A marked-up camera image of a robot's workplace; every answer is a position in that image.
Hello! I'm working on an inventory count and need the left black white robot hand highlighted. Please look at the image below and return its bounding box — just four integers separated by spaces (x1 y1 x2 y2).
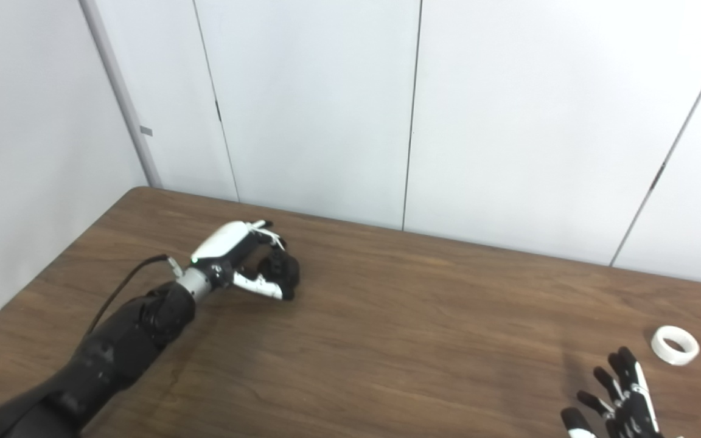
190 220 300 301

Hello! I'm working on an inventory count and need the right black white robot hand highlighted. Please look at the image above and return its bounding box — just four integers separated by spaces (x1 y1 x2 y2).
560 347 664 438

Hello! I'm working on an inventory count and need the round black plastic part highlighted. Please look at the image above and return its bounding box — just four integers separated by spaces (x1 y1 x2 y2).
257 251 300 299

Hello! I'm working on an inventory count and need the white plastic ring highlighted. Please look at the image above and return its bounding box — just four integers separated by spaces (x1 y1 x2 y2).
650 325 700 366

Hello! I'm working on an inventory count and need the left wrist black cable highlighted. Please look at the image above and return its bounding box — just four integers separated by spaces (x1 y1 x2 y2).
86 254 184 335

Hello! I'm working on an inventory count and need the grey wall corner post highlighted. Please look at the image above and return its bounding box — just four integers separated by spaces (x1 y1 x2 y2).
80 0 162 188

